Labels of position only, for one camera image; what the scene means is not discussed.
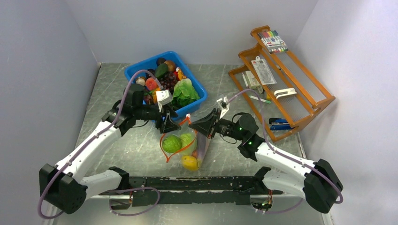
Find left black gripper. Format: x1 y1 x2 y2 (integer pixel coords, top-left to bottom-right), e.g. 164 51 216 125
134 100 181 133

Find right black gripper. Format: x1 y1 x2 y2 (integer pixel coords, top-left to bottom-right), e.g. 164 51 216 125
189 108 245 142

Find purple toy eggplant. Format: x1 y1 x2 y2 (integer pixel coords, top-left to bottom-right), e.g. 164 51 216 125
196 133 212 162

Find green toy cabbage front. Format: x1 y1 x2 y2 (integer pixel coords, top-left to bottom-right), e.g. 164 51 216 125
161 135 182 153

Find clear zip top bag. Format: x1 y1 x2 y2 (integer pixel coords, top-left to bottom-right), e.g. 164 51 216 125
159 114 212 171

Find red toy peach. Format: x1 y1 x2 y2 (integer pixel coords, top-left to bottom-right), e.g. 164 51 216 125
191 150 198 158

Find yellow toy mango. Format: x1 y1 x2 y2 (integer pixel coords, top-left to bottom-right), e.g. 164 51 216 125
182 155 199 171

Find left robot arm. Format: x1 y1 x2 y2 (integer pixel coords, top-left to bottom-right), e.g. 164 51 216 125
39 83 181 214

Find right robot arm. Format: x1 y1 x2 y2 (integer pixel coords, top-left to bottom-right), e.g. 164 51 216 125
189 109 344 213

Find orange textured toy fruit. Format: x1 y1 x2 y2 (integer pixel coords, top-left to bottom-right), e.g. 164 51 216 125
151 87 161 105

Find green toy lettuce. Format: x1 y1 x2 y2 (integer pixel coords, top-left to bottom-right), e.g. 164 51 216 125
172 78 200 109

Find dark toy grapes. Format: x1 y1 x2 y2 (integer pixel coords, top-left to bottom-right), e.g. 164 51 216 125
160 72 178 93

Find pink toy peach in bin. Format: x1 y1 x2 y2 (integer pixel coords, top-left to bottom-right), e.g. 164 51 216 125
145 77 159 91

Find white toy garlic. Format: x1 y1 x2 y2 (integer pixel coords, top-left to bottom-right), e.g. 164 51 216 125
135 76 146 87

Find red toy pepper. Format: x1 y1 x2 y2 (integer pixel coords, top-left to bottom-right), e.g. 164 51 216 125
172 71 179 81

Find dark green toy avocado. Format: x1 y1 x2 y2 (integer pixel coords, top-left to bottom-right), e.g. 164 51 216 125
154 63 169 79

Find white box on shelf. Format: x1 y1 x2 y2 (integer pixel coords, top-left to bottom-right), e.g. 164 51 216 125
243 71 260 90

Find blue plastic bin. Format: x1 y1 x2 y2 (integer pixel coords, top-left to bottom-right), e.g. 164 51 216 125
124 51 207 120

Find dark purple round fruit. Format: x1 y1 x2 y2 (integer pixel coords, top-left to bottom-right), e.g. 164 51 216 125
156 57 166 66

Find green capped marker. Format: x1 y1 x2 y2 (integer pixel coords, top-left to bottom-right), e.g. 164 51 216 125
249 95 271 104

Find blue stapler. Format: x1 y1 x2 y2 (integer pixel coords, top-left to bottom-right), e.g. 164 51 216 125
268 118 292 131

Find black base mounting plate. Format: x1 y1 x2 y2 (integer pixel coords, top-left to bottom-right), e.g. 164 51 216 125
100 176 282 206

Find packaged item on shelf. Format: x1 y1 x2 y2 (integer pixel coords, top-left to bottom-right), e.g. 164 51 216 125
251 56 277 85

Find white stapler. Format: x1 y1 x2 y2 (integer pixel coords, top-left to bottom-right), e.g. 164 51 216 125
274 88 297 99

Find wooden rack shelf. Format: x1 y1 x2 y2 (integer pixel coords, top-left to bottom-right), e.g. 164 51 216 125
229 26 335 142

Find coloured marker pen pack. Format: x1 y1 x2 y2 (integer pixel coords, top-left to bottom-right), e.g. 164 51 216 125
258 30 289 54

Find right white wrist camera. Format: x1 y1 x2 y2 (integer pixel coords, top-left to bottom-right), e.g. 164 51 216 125
216 97 230 119

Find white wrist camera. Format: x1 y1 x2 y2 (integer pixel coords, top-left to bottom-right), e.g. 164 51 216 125
216 97 230 119
156 90 173 112

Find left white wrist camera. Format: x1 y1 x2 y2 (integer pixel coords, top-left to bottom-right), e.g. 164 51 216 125
156 90 173 112

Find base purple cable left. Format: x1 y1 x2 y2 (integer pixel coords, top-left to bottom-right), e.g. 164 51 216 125
107 187 161 217

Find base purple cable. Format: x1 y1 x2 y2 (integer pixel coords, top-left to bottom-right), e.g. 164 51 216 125
107 187 161 217
255 198 303 215

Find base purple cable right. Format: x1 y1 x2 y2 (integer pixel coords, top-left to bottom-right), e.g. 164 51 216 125
255 198 303 215

